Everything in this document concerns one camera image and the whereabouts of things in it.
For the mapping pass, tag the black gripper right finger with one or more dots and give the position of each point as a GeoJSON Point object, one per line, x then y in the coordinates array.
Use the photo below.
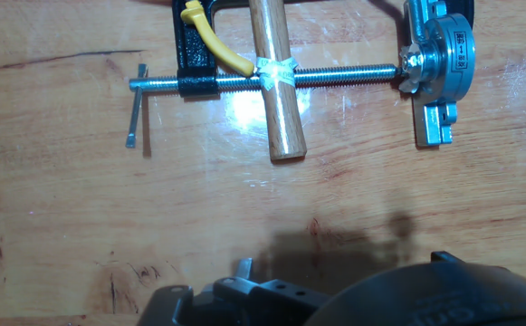
{"type": "Point", "coordinates": [262, 303]}

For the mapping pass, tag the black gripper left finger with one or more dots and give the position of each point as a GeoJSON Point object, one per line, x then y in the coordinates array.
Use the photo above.
{"type": "Point", "coordinates": [167, 308]}

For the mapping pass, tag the white tape strip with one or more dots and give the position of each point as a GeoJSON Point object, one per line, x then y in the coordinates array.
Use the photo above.
{"type": "Point", "coordinates": [277, 72]}

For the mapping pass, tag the black C-clamp with steel screw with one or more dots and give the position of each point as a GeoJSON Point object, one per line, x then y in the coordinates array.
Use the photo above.
{"type": "Point", "coordinates": [194, 50]}

